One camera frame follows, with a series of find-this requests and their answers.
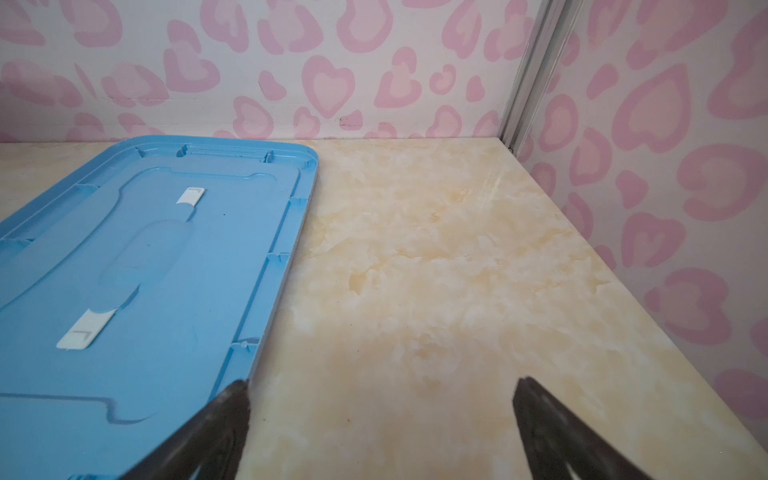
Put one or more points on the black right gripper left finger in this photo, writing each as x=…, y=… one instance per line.
x=208, y=446

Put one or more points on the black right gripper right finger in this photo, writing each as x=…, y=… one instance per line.
x=559, y=445

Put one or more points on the blue plastic bin lid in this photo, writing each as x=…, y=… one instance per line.
x=135, y=290

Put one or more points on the aluminium corner frame post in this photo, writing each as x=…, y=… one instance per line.
x=551, y=29

